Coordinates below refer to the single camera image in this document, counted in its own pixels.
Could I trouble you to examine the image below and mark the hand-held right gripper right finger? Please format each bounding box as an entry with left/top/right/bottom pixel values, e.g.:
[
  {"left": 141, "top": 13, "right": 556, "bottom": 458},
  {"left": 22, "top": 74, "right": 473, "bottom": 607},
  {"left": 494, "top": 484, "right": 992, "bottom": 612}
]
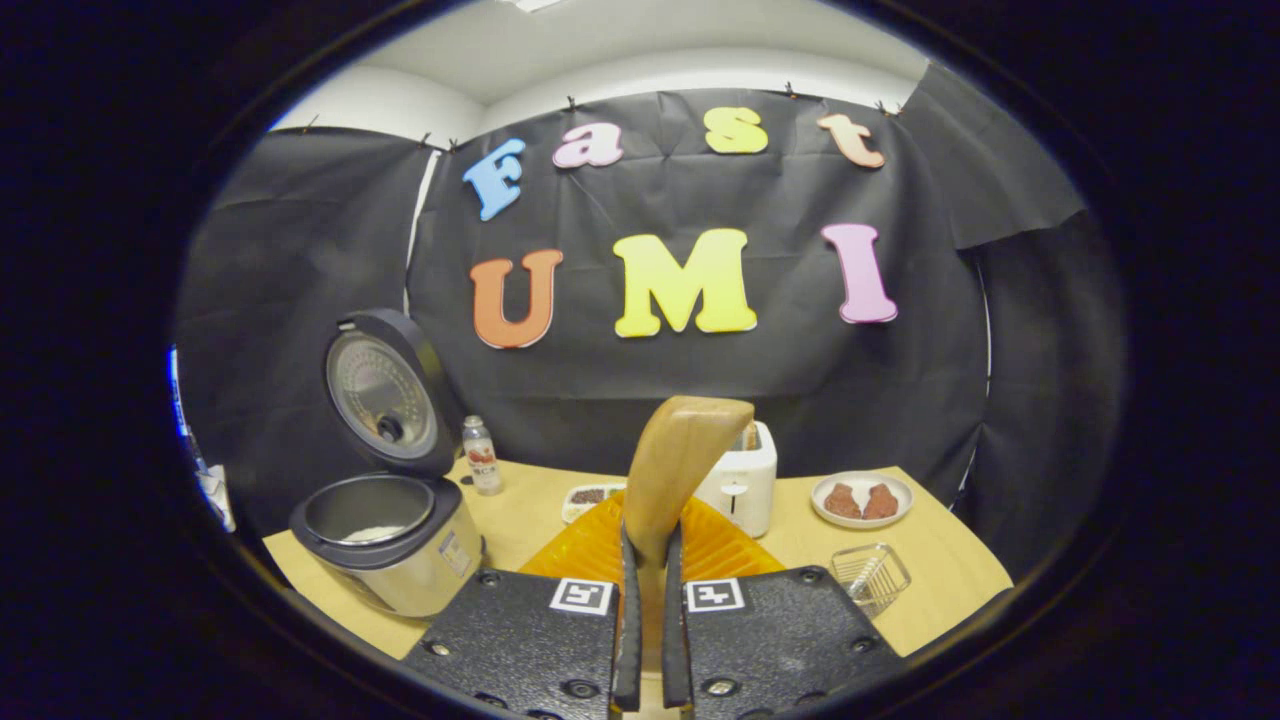
[{"left": 660, "top": 495, "right": 906, "bottom": 720}]

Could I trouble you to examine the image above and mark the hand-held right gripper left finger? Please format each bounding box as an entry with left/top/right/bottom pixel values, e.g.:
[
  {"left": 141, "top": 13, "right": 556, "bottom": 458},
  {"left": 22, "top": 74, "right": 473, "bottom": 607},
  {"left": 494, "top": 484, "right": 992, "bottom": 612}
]
[{"left": 400, "top": 490, "right": 643, "bottom": 720}]

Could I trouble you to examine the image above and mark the wooden spoon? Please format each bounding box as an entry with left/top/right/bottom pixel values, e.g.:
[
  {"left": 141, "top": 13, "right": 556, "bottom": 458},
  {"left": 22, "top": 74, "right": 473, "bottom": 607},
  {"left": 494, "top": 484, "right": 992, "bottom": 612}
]
[{"left": 622, "top": 396, "right": 756, "bottom": 671}]

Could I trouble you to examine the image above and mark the metal wire chopstick holder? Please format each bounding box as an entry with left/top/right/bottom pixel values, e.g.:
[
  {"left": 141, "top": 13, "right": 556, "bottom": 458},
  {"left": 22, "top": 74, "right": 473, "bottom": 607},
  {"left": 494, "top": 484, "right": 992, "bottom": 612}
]
[{"left": 829, "top": 543, "right": 912, "bottom": 620}]

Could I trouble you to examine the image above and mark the black silver rice cooker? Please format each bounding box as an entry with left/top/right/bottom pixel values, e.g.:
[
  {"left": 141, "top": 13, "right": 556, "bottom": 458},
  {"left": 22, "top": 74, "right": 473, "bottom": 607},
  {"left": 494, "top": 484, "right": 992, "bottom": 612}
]
[{"left": 289, "top": 308, "right": 485, "bottom": 619}]

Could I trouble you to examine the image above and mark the white divided condiment tray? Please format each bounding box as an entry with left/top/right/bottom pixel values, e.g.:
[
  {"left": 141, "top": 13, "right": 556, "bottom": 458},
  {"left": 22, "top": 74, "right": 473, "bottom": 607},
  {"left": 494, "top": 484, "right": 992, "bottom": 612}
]
[{"left": 561, "top": 484, "right": 626, "bottom": 525}]

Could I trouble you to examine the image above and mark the white toaster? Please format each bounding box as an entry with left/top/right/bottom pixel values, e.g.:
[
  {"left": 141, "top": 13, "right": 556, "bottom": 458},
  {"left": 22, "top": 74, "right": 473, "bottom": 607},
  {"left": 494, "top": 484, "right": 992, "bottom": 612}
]
[{"left": 693, "top": 421, "right": 778, "bottom": 539}]

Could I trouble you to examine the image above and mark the small clear bottle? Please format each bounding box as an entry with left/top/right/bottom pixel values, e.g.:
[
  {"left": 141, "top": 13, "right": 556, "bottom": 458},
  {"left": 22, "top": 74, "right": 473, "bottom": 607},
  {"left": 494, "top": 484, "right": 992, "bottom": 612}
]
[{"left": 462, "top": 415, "right": 504, "bottom": 497}]

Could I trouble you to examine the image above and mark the white round plate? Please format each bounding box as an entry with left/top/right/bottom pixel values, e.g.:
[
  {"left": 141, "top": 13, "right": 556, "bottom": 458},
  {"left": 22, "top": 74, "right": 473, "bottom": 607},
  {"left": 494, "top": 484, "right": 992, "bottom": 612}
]
[{"left": 810, "top": 470, "right": 915, "bottom": 530}]

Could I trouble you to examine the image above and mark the white desk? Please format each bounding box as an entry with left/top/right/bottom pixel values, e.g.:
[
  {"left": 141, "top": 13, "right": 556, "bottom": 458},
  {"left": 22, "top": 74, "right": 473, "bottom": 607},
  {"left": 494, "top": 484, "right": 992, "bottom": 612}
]
[{"left": 195, "top": 462, "right": 238, "bottom": 533}]

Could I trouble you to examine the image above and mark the computer monitor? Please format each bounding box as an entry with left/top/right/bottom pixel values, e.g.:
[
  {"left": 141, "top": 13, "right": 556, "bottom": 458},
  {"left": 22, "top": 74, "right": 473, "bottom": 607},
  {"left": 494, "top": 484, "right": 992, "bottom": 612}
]
[{"left": 168, "top": 345, "right": 191, "bottom": 446}]

